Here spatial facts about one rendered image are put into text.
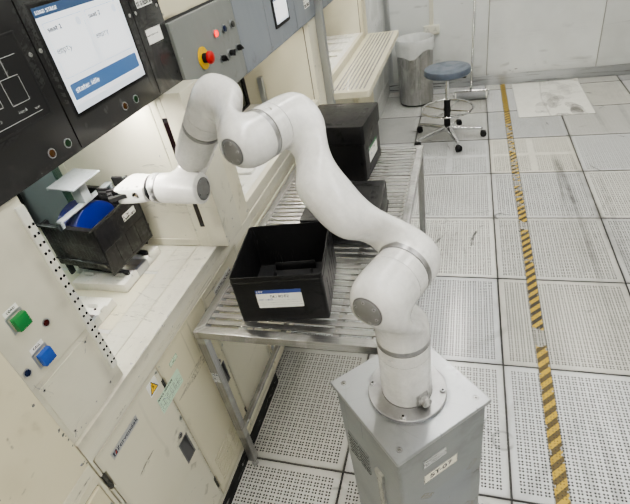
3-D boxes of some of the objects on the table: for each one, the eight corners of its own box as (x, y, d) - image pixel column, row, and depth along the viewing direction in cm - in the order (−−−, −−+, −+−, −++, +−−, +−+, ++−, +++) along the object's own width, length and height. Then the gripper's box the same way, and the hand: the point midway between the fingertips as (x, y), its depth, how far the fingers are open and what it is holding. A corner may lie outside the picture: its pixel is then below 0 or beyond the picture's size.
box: (368, 182, 207) (362, 126, 192) (307, 180, 217) (297, 128, 203) (382, 153, 228) (378, 101, 213) (326, 153, 238) (319, 104, 224)
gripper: (168, 161, 136) (118, 161, 143) (133, 191, 124) (80, 190, 130) (177, 184, 141) (128, 183, 147) (143, 215, 128) (91, 213, 134)
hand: (110, 187), depth 138 cm, fingers open, 6 cm apart
